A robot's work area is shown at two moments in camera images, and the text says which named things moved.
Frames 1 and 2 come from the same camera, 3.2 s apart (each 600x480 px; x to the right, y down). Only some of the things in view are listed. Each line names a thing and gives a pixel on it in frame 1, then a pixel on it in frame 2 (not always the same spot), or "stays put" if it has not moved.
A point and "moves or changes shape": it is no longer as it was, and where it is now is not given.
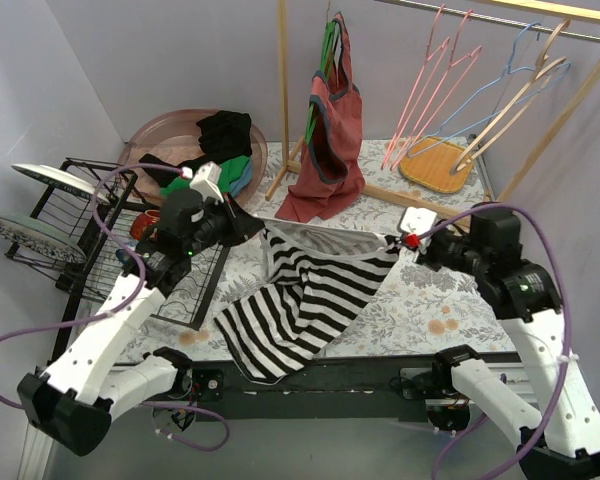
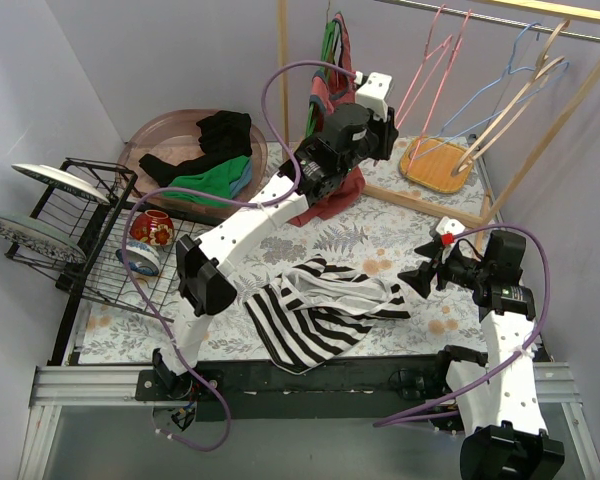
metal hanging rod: (499, 19) stays put
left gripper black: (235, 223) -> (390, 132)
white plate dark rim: (61, 180) stays put
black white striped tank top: (320, 280) moves or changes shape
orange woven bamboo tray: (428, 161) stays put
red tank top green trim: (332, 180) stays put
